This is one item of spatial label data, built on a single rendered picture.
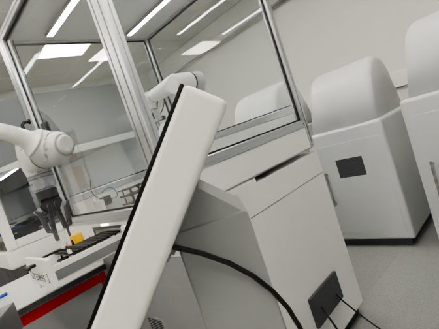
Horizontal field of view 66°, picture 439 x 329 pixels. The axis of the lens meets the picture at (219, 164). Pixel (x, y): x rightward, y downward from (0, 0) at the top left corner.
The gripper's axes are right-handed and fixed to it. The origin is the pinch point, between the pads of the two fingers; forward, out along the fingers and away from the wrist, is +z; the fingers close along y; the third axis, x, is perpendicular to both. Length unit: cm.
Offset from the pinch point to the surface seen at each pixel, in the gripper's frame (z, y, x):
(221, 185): -1, -43, 48
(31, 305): 21.6, 14.6, -16.5
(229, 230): -4, 8, 101
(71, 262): 8.6, 2.2, 6.0
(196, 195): -10, 9, 97
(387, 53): -47, -341, 29
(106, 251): 10.8, -11.3, 6.3
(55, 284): 12.6, 10.2, 7.9
